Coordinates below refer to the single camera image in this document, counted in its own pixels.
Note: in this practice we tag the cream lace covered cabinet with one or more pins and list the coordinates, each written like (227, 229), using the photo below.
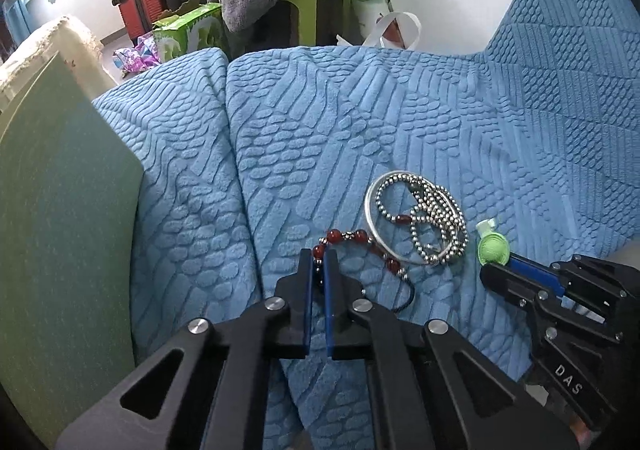
(65, 45)

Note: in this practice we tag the blue textured sofa cover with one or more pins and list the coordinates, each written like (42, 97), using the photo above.
(300, 130)

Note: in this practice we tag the silver bangle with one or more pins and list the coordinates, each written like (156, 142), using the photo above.
(370, 219)

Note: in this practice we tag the red suitcase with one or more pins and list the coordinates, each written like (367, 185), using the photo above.
(142, 12)

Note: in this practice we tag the bright green printed carton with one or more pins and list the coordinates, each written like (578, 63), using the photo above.
(190, 32)

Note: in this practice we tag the green plastic stool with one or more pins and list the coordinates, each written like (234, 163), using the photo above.
(320, 5)

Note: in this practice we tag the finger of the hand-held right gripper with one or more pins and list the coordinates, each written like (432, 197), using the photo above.
(505, 282)
(542, 275)

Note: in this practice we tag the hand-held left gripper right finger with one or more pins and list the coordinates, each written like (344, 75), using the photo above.
(330, 310)

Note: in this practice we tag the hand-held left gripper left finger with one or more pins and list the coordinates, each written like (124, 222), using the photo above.
(306, 310)

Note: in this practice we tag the white shopping bag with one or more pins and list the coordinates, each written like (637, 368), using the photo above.
(395, 32)

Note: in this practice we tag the green round pendant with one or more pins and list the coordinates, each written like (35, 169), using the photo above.
(492, 247)

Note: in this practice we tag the purple crumpled wrapping paper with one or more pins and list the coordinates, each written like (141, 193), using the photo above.
(140, 52)

